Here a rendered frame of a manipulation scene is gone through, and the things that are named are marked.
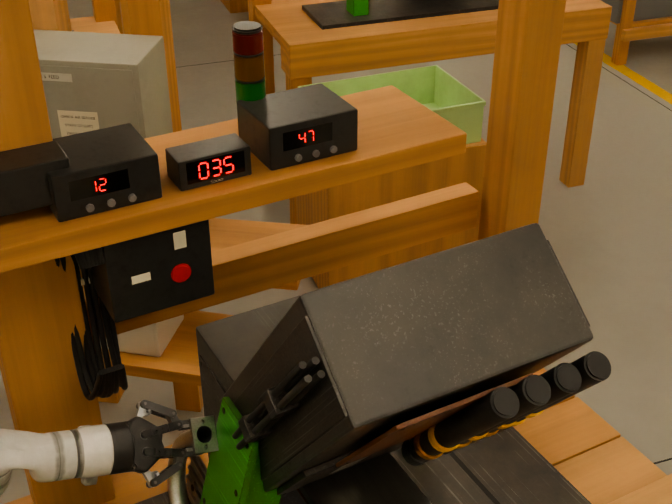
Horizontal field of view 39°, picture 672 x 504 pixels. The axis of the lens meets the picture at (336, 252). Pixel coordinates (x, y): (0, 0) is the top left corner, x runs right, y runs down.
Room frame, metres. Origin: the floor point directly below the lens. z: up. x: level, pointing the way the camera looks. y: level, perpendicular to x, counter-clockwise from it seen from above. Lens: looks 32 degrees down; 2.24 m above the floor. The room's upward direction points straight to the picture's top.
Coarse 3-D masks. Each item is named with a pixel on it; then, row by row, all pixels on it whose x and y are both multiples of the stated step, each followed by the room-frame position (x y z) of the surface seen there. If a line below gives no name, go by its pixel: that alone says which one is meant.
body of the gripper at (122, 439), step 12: (132, 420) 1.10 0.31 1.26; (144, 420) 1.10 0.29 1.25; (120, 432) 1.06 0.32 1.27; (132, 432) 1.08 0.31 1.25; (120, 444) 1.04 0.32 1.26; (132, 444) 1.05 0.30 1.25; (144, 444) 1.08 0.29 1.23; (156, 444) 1.08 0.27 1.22; (120, 456) 1.03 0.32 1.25; (132, 456) 1.04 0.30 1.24; (144, 456) 1.06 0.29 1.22; (156, 456) 1.07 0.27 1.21; (120, 468) 1.03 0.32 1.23; (132, 468) 1.04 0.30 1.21; (144, 468) 1.05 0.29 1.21
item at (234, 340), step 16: (272, 304) 1.43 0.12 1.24; (288, 304) 1.43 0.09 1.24; (224, 320) 1.38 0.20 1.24; (240, 320) 1.38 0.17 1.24; (256, 320) 1.38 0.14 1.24; (272, 320) 1.38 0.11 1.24; (208, 336) 1.33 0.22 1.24; (224, 336) 1.33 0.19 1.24; (240, 336) 1.33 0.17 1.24; (256, 336) 1.33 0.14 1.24; (208, 352) 1.31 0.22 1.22; (224, 352) 1.29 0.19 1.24; (240, 352) 1.29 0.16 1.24; (208, 368) 1.31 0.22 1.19; (224, 368) 1.25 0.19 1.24; (240, 368) 1.24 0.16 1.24; (208, 384) 1.31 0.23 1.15; (224, 384) 1.25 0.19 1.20; (208, 400) 1.32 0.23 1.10; (288, 496) 1.24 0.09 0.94
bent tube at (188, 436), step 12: (192, 420) 1.12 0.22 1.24; (204, 420) 1.13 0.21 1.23; (192, 432) 1.11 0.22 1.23; (204, 432) 1.14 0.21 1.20; (180, 444) 1.14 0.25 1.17; (192, 444) 1.10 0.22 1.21; (204, 444) 1.10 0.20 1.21; (216, 444) 1.11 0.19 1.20; (168, 480) 1.14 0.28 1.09; (180, 480) 1.14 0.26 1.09; (168, 492) 1.13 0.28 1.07; (180, 492) 1.13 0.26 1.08
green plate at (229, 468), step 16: (224, 400) 1.13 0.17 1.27; (224, 416) 1.11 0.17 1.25; (240, 416) 1.09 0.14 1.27; (224, 432) 1.10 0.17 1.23; (224, 448) 1.09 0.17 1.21; (256, 448) 1.03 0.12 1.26; (208, 464) 1.12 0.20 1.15; (224, 464) 1.08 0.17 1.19; (240, 464) 1.04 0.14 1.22; (256, 464) 1.05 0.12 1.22; (208, 480) 1.10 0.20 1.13; (224, 480) 1.07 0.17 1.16; (240, 480) 1.03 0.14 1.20; (256, 480) 1.05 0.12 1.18; (208, 496) 1.09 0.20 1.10; (224, 496) 1.05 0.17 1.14; (240, 496) 1.02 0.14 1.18; (256, 496) 1.05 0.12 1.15; (272, 496) 1.06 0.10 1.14
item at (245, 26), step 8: (240, 24) 1.50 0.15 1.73; (248, 24) 1.50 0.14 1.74; (256, 24) 1.50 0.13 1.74; (232, 32) 1.49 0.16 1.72; (240, 32) 1.48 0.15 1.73; (248, 32) 1.47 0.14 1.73; (256, 32) 1.48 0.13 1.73; (240, 40) 1.48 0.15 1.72; (248, 40) 1.47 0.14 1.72; (256, 40) 1.48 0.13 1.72; (240, 48) 1.48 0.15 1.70; (248, 48) 1.47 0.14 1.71; (256, 48) 1.48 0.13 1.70; (240, 56) 1.48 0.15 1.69; (248, 56) 1.47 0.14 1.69; (256, 56) 1.48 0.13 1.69
